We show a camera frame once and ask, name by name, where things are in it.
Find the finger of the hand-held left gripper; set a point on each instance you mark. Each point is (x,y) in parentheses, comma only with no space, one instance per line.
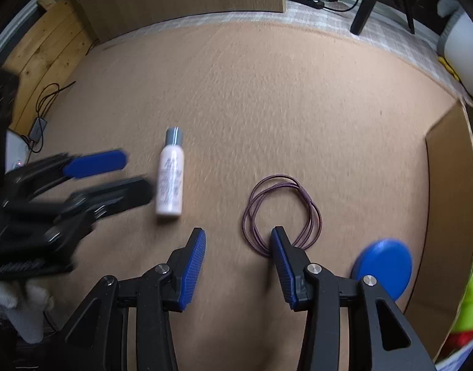
(116,193)
(93,164)

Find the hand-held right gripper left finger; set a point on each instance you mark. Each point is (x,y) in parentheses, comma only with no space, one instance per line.
(192,270)

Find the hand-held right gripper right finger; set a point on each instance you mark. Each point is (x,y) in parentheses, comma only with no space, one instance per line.
(283,270)

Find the small pink bottle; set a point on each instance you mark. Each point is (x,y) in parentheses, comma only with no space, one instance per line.
(170,177)

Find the cardboard box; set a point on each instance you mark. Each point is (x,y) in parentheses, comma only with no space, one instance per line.
(445,201)

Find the grey charger adapter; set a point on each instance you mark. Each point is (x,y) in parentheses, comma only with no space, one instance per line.
(37,129)

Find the white power strip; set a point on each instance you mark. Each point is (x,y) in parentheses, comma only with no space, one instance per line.
(14,150)

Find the pine wood panel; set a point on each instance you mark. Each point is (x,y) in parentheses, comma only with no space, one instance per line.
(47,54)

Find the checked mat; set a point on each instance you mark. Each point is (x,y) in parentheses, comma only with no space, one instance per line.
(394,46)

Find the black tripod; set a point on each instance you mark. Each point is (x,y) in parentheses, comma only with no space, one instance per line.
(365,7)

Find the large penguin plush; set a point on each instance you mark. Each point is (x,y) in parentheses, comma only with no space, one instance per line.
(468,46)

